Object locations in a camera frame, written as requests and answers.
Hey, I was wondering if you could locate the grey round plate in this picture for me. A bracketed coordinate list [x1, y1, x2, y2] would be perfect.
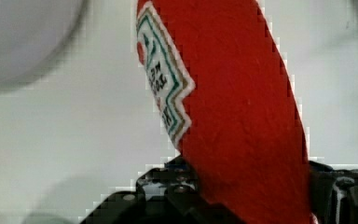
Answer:
[0, 0, 88, 84]

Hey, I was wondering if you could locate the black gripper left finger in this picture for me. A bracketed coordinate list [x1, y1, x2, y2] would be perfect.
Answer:
[80, 156, 246, 224]

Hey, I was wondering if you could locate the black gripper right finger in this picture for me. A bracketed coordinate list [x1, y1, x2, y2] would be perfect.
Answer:
[310, 161, 358, 224]

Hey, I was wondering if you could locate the red plush ketchup bottle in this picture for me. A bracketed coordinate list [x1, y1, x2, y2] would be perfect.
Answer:
[136, 0, 314, 224]

